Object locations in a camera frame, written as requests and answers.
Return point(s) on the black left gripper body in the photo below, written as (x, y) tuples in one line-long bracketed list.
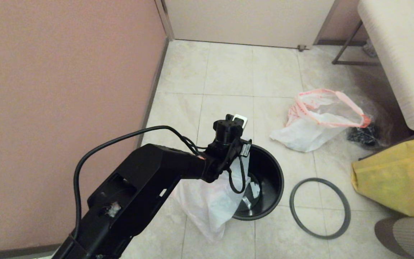
[(225, 156)]

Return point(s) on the black round trash bin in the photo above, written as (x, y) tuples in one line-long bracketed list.
[(271, 172)]

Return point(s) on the clear bag with black contents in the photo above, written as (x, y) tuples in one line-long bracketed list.
[(363, 138)]

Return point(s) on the white paper scrap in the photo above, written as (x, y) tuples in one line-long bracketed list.
[(256, 189)]

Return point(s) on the beige partition panel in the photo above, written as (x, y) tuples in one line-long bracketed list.
[(246, 18)]

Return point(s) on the cream ribbed bench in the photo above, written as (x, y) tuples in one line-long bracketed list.
[(408, 54)]

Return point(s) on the dark metal bench frame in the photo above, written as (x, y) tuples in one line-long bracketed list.
[(350, 63)]

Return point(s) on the silvery paper scrap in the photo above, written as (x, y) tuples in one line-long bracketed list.
[(247, 203)]

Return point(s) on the white plastic bag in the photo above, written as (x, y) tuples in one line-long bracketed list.
[(207, 205)]

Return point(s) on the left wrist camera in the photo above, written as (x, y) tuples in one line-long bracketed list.
[(240, 120)]

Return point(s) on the small metal floor stop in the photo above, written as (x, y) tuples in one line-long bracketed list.
[(302, 48)]

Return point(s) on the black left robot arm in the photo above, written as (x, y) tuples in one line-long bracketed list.
[(135, 194)]

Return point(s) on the pink brown partition panel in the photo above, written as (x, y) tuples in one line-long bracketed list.
[(56, 108)]

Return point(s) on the yellow fabric tote bag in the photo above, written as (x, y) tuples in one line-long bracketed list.
[(394, 180)]

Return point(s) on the white red bag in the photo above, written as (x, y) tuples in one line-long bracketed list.
[(307, 136)]

